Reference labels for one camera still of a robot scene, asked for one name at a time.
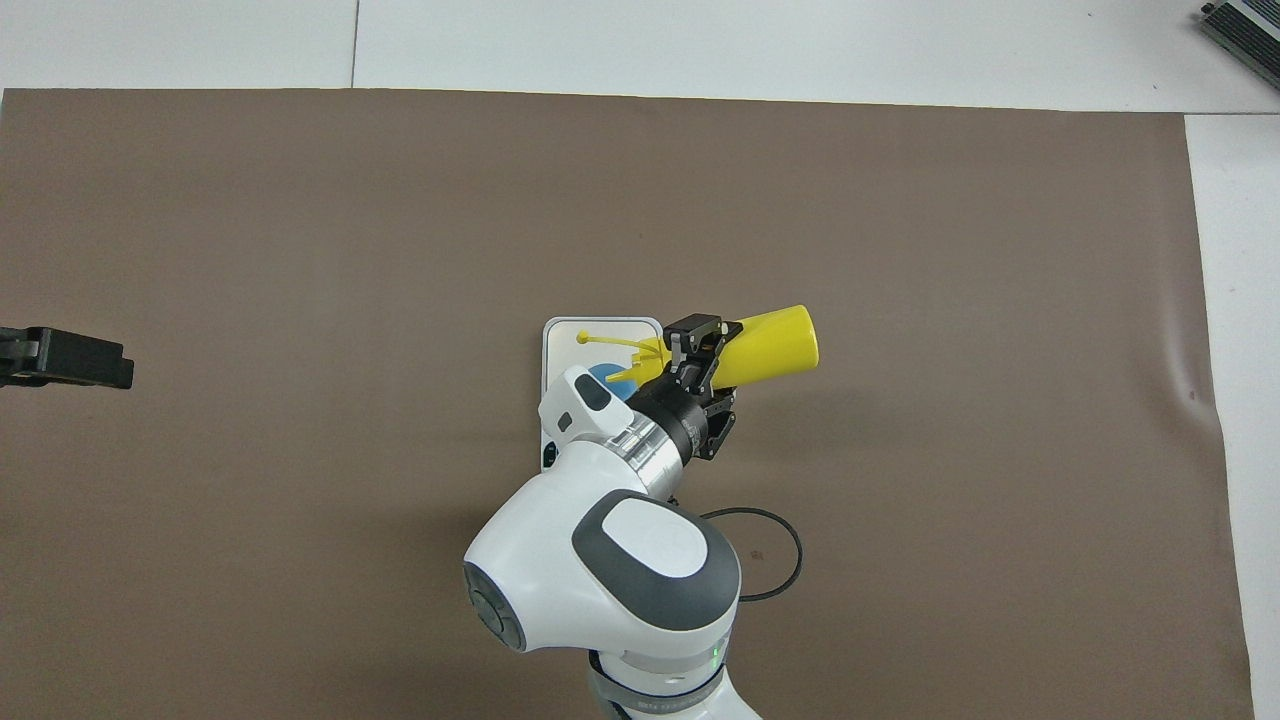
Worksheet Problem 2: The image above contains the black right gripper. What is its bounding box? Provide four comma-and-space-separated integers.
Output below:
627, 313, 744, 469

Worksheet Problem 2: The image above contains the yellow squeeze bottle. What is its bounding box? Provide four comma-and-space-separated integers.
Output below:
577, 304, 821, 393

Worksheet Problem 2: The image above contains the silver digital kitchen scale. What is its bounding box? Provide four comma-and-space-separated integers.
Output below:
541, 317, 664, 473

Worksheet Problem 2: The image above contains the brown table mat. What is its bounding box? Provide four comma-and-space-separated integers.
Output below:
0, 88, 1256, 720

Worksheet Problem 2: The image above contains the grey ribbed metal device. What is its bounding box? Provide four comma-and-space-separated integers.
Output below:
1198, 0, 1280, 93

